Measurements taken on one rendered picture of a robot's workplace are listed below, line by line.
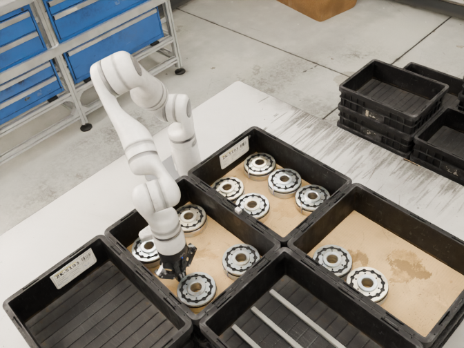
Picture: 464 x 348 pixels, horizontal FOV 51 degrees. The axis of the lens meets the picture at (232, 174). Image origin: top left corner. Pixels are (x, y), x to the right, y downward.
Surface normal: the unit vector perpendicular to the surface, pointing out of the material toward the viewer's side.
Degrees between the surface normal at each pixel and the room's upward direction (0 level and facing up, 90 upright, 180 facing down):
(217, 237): 0
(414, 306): 0
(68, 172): 0
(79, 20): 90
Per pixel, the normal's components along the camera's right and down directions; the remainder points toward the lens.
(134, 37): 0.70, 0.44
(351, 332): -0.11, -0.71
